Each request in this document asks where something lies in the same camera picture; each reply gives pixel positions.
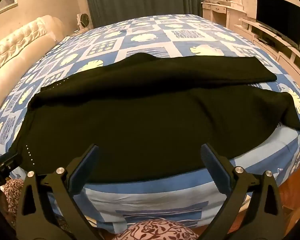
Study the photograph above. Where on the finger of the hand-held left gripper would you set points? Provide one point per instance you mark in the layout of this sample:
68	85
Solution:
5	166

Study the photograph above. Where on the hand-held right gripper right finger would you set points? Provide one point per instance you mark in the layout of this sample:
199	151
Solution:
216	170

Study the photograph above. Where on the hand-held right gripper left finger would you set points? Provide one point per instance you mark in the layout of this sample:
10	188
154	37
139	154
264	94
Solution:
81	172

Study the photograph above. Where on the black pants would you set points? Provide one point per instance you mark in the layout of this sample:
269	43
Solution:
140	110

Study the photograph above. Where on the person's floral patterned clothing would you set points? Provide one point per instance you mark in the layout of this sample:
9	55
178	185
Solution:
152	230

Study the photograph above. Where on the cream tufted headboard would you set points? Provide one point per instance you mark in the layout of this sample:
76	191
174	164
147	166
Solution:
17	45

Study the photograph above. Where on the white television stand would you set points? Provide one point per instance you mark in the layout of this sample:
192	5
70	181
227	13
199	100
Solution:
285	52

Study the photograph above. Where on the blue patterned bed sheet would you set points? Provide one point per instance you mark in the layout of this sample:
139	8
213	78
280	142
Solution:
152	33

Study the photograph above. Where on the small white fan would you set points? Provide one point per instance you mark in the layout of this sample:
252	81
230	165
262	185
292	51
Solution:
84	21

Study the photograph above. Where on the white vanity dresser with mirror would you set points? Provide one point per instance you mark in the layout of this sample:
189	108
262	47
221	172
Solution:
225	7

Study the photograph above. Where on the black flat television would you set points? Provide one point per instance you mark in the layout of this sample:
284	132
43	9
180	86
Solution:
277	17

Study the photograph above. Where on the dark green curtain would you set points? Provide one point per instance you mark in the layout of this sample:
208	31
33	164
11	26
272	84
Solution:
140	0

